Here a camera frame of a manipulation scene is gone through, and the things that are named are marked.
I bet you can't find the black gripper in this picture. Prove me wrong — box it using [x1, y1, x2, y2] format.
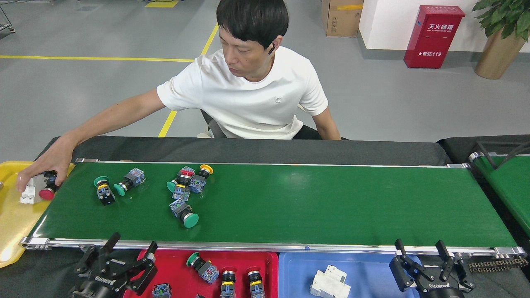
[70, 232, 159, 298]
[388, 239, 476, 298]

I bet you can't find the white circuit breaker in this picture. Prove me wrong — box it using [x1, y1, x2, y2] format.
[310, 265, 351, 298]
[20, 174, 46, 204]

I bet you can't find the yellow plastic tray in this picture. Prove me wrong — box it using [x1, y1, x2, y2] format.
[0, 161, 76, 268]

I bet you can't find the short green conveyor belt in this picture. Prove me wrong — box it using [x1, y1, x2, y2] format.
[469, 152, 530, 237]

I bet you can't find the long green conveyor belt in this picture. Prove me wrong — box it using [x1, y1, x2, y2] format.
[20, 157, 527, 259]

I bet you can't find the person's right hand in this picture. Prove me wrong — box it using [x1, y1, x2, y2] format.
[16, 137, 77, 194]

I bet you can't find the red plastic bin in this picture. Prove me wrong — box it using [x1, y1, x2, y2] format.
[124, 249, 279, 298]

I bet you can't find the blue plastic bin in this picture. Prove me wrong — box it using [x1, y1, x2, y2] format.
[278, 252, 423, 298]

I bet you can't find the grey office chair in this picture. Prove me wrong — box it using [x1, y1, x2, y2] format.
[197, 110, 228, 139]

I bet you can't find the person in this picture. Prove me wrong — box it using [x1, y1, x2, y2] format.
[16, 0, 342, 194]

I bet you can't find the gold planter pot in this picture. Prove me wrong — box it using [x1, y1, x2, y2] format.
[475, 29, 526, 80]

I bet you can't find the red fire extinguisher box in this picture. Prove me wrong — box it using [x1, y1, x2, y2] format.
[404, 5, 465, 69]

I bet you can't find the metal rack with wheels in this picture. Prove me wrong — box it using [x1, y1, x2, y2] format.
[0, 5, 16, 34]

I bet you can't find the brown cardboard box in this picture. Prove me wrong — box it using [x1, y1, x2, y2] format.
[322, 0, 365, 38]

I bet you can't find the black drive chain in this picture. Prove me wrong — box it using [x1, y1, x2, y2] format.
[468, 257, 530, 273]

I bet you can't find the black cable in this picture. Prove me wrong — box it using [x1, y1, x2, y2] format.
[475, 141, 530, 169]

